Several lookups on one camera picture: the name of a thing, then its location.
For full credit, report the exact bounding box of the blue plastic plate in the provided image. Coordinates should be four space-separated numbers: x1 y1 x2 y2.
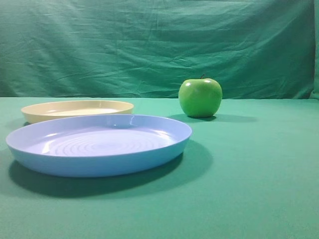
6 115 192 178

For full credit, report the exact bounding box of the yellow plastic plate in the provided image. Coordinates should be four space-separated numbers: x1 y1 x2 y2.
21 100 134 123

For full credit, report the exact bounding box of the green apple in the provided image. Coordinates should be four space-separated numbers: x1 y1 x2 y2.
178 77 223 118

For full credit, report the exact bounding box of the green table cloth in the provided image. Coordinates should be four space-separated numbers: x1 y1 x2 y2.
0 97 319 239

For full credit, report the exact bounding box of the green backdrop cloth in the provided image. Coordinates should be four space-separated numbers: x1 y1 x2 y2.
0 0 319 99

